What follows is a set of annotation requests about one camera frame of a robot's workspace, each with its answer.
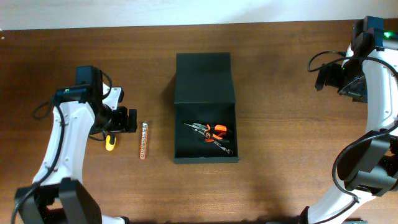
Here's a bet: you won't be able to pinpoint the yellow black screwdriver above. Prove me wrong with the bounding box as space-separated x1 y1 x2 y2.
105 133 116 151

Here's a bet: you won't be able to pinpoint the orange bit holder strip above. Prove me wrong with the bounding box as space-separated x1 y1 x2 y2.
139 122 148 160

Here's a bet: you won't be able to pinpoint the black gift box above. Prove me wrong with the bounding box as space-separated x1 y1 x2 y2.
174 53 239 164

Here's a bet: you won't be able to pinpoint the orange black long-nose pliers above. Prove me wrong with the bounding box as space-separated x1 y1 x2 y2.
185 123 233 140

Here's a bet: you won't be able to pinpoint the silver ring wrench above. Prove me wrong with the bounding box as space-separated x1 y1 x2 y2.
213 141 234 156

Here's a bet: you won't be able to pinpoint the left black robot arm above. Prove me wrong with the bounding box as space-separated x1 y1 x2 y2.
11 65 137 223

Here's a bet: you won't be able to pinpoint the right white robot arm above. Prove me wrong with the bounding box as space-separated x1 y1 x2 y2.
297 16 397 223

